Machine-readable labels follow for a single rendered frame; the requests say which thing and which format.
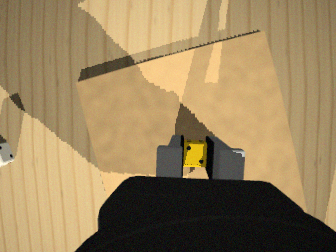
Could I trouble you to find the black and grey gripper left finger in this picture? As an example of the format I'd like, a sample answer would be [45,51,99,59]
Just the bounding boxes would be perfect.
[156,135,184,178]

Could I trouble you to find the white die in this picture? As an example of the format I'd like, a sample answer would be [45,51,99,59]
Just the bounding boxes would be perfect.
[0,142,15,167]

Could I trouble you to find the tan flat mat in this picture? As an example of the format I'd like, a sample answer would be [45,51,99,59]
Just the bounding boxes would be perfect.
[76,31,307,213]

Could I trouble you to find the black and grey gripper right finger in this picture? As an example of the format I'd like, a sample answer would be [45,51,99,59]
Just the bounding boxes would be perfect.
[205,136,245,180]

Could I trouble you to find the yellow die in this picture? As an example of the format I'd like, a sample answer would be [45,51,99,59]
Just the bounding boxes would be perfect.
[183,140,207,167]

